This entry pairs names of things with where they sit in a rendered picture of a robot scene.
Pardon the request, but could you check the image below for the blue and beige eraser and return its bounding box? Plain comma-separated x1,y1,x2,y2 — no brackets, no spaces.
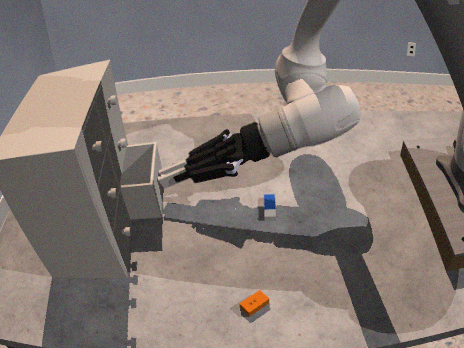
264,194,276,221

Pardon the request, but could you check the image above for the grey chest of drawers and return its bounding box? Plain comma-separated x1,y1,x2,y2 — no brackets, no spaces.
0,60,132,278

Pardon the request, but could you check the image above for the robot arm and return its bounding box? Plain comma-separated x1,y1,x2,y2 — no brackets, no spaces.
257,0,464,210

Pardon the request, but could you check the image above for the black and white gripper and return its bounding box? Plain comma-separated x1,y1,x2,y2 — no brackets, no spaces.
158,122,270,189

